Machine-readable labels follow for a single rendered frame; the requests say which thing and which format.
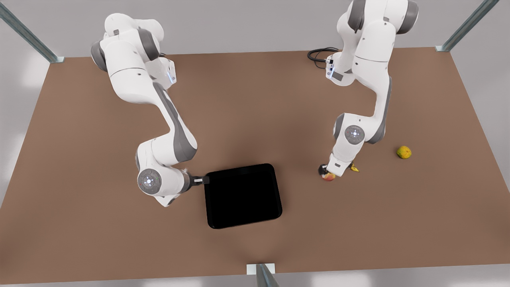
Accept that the black square tray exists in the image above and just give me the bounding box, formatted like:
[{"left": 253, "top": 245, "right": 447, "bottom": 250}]
[{"left": 204, "top": 163, "right": 283, "bottom": 230}]

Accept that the black cable loop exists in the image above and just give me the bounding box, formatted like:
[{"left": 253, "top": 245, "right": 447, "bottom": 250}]
[{"left": 307, "top": 47, "right": 340, "bottom": 69}]

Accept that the silver frame post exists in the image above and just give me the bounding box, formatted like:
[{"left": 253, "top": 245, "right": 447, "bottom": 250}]
[
  {"left": 0, "top": 2, "right": 65, "bottom": 64},
  {"left": 435, "top": 0, "right": 500, "bottom": 52},
  {"left": 247, "top": 263, "right": 280, "bottom": 287}
]

